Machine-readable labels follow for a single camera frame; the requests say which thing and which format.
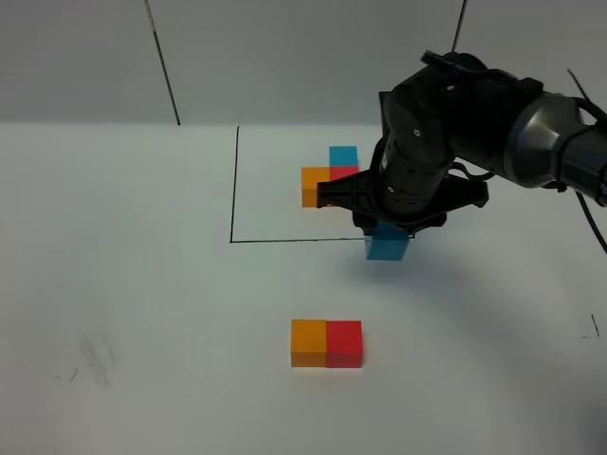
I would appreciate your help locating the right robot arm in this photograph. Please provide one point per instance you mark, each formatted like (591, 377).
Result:
(456, 123)

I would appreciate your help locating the orange template cube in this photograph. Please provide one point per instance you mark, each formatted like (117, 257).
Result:
(310, 178)

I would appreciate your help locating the blue template cube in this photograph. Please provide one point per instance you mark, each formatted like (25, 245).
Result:
(343, 156)

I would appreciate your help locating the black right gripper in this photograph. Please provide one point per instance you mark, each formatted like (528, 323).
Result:
(403, 183)

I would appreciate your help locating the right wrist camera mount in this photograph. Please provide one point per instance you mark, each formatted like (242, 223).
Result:
(356, 193)

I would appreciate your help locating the red template cube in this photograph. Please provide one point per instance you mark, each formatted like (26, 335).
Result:
(343, 172)

